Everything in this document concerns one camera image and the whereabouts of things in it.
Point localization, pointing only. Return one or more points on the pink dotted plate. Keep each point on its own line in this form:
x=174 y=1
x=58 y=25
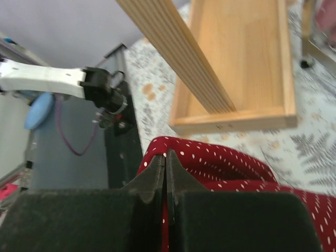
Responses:
x=325 y=16

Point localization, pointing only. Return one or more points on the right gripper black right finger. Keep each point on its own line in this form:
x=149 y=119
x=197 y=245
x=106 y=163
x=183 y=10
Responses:
x=202 y=220

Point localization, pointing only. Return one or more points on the floral table mat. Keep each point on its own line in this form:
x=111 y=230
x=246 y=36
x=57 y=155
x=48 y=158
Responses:
x=302 y=157

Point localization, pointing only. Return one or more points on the blue plate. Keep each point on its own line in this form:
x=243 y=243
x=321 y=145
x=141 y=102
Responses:
x=39 y=110

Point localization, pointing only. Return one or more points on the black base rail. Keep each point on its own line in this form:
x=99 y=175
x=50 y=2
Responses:
x=123 y=145

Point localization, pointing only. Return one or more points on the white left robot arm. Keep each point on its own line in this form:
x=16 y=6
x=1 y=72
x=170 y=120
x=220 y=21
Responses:
x=17 y=76

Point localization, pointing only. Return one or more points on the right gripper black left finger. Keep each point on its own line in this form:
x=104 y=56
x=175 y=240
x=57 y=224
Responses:
x=124 y=219

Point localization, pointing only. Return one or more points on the red polka dot skirt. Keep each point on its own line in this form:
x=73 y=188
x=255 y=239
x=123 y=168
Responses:
x=220 y=168

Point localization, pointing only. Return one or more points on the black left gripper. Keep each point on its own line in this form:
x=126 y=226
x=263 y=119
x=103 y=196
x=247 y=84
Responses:
x=98 y=89

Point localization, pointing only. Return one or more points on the stainless steel dish rack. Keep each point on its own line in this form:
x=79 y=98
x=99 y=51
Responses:
x=315 y=45

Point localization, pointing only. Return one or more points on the wooden clothes rack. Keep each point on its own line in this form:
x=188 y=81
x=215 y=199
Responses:
x=232 y=60

